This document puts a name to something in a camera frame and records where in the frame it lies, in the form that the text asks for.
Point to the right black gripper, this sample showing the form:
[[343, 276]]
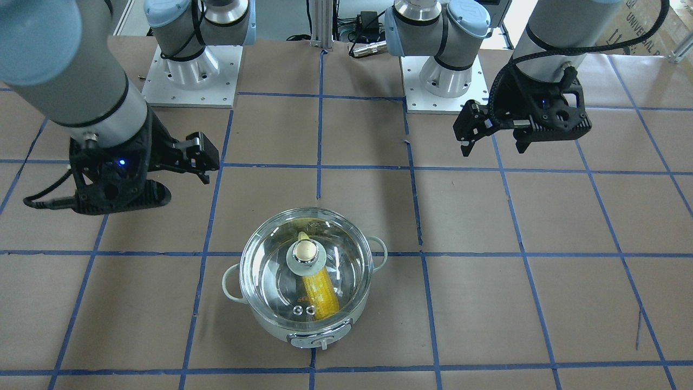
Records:
[[156, 142]]

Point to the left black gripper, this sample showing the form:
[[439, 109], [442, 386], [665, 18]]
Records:
[[506, 102]]

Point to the glass pot lid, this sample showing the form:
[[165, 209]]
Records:
[[306, 265]]

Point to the pale green cooking pot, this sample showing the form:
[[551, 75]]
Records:
[[306, 276]]

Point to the yellow corn cob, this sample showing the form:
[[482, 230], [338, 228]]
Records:
[[311, 256]]

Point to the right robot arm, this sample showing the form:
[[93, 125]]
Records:
[[55, 56]]

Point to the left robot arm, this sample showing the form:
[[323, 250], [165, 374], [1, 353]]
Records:
[[557, 32]]

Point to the silver metal connector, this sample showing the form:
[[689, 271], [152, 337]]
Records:
[[369, 49]]

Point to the black power adapter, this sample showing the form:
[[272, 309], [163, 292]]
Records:
[[367, 22]]

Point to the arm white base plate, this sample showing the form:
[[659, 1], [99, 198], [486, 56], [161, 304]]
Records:
[[432, 89], [208, 81]]

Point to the aluminium frame post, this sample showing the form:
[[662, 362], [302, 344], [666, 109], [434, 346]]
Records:
[[321, 19]]

